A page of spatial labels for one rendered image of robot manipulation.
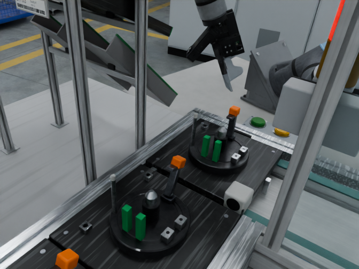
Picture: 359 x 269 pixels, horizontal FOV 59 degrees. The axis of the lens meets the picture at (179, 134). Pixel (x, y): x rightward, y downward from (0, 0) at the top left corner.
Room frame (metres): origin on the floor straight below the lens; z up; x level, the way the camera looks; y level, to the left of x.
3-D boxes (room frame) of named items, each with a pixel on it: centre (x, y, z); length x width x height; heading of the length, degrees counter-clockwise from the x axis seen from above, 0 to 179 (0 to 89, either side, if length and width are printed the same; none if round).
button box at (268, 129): (0.73, -0.28, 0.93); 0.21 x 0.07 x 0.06; 59
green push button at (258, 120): (0.77, -0.22, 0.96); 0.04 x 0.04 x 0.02
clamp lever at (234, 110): (0.63, -0.12, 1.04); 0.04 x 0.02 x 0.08; 149
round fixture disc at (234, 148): (0.59, -0.09, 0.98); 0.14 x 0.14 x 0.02
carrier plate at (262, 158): (0.59, -0.09, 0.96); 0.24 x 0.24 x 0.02; 59
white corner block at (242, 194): (0.46, -0.13, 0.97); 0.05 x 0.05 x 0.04; 59
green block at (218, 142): (0.55, -0.08, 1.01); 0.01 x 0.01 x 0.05; 59
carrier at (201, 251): (0.37, 0.04, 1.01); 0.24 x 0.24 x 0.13; 59
